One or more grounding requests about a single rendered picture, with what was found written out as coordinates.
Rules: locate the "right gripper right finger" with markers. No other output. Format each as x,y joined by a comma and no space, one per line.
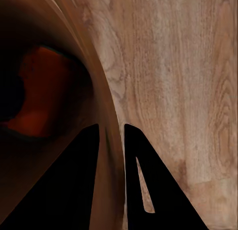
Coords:
173,209

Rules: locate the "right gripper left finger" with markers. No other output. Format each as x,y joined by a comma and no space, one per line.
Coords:
62,198

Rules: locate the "trash can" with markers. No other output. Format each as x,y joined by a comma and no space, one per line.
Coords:
89,102

